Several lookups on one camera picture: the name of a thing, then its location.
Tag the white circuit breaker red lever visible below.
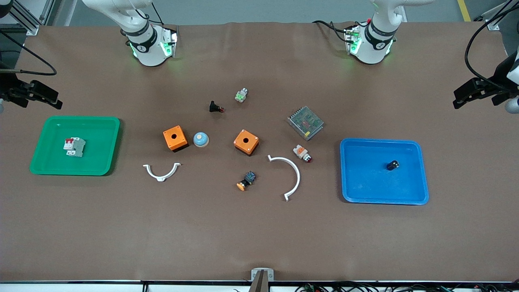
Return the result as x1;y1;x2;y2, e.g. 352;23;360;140
63;137;86;157

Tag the grey arm base connector block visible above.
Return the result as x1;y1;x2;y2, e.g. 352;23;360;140
161;27;178;60
345;26;361;55

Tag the green plastic tray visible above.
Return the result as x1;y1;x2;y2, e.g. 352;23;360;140
30;116;121;176

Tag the blue plastic tray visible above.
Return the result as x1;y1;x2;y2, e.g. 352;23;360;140
340;138;429;205

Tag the small white pipe clamp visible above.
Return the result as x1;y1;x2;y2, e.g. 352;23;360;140
143;163;181;182

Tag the perforated metal power supply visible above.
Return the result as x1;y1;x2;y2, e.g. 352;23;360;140
287;106;324;141

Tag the large white pipe clamp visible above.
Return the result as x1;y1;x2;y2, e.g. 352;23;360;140
268;155;301;202

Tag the brown table mat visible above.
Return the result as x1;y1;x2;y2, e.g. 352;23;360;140
0;21;519;282

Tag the aluminium frame profile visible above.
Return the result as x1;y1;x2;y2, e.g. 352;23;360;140
0;0;55;36
472;0;519;31

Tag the black arm base cable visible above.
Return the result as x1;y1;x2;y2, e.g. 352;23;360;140
312;19;353;43
138;0;165;26

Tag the orange button enclosure box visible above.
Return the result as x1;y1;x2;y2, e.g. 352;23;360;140
163;125;189;153
234;129;260;156

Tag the red pushbutton switch white body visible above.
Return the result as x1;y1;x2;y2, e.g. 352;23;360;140
293;145;313;163

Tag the orange mushroom button switch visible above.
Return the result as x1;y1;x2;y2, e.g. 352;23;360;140
237;171;257;191

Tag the bundle of black cables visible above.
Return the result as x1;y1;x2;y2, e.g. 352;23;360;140
296;282;519;292

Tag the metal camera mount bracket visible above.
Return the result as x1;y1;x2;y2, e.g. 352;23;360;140
251;268;275;292

